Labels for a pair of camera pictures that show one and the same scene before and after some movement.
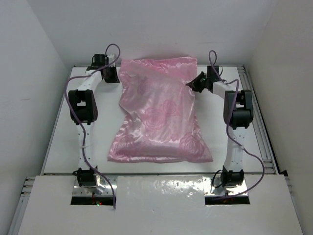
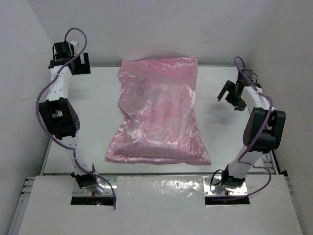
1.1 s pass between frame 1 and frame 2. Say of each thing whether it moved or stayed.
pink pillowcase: stayed
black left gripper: moved
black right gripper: moved
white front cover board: stayed
